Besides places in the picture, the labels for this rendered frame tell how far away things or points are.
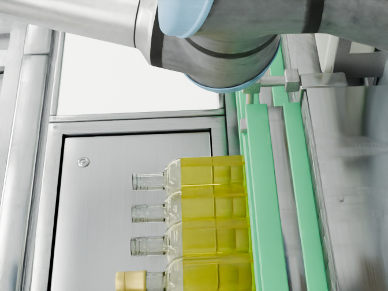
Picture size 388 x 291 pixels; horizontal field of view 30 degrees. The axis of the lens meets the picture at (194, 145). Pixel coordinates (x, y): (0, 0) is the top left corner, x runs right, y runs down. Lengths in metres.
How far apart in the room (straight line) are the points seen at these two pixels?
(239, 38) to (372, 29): 0.12
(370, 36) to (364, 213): 0.34
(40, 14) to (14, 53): 0.77
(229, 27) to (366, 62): 0.49
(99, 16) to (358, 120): 0.42
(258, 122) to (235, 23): 0.40
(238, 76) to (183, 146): 0.57
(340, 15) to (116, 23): 0.26
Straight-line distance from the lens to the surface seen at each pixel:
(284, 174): 0.99
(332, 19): 0.66
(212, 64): 0.76
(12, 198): 1.33
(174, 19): 0.65
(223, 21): 0.65
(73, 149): 1.36
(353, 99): 1.06
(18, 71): 1.55
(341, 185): 0.97
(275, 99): 1.19
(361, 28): 0.66
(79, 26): 0.81
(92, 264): 1.23
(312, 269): 0.92
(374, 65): 1.13
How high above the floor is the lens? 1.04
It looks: level
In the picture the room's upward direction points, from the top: 92 degrees counter-clockwise
